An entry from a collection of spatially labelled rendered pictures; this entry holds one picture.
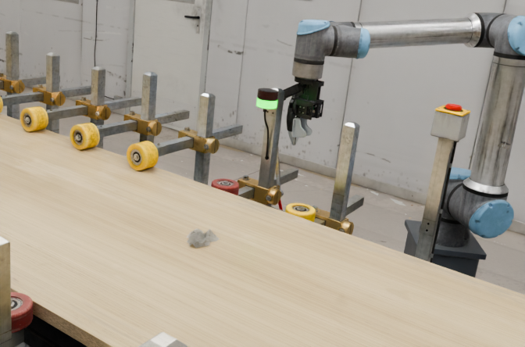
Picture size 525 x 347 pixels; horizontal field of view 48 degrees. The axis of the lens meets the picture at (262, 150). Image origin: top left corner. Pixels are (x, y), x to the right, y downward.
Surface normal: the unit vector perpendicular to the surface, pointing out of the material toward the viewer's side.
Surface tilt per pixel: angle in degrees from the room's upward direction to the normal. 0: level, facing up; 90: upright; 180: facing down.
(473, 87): 90
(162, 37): 90
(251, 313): 0
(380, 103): 90
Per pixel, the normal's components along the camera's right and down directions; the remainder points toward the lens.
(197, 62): -0.54, 0.18
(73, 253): 0.11, -0.95
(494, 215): 0.24, 0.38
